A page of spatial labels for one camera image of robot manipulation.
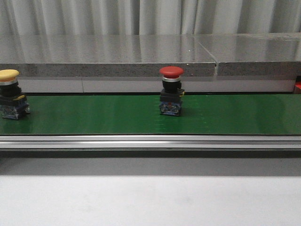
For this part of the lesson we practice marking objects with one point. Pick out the black push button switch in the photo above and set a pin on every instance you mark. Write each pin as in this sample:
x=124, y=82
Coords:
x=13, y=102

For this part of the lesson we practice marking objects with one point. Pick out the aluminium conveyor side rail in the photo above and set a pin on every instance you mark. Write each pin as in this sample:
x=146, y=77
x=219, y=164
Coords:
x=150, y=142

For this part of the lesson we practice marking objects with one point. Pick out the red object at right edge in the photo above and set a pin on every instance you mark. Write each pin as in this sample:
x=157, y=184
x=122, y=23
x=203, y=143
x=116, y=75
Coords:
x=297, y=88

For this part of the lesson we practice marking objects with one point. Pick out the grey pleated curtain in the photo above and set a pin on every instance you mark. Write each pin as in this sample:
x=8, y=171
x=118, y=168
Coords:
x=129, y=17

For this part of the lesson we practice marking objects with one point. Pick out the red mushroom push button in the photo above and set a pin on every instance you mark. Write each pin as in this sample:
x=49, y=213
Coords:
x=172, y=92

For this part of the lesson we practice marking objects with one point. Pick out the green conveyor belt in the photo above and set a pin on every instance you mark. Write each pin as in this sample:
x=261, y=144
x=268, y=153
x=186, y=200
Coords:
x=272, y=114

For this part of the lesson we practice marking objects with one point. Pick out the white panel behind conveyor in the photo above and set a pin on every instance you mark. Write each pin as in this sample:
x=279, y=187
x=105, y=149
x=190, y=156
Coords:
x=119, y=86

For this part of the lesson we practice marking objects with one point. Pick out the grey stone slab left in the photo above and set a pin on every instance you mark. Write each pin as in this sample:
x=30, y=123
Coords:
x=103, y=55

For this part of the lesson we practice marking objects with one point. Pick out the grey stone slab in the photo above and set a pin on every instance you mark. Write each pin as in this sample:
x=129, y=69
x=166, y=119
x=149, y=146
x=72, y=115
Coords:
x=103, y=55
x=272, y=55

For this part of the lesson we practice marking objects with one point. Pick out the grey stone slab right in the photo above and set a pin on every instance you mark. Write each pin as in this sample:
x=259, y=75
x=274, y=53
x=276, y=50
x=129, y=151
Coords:
x=272, y=55

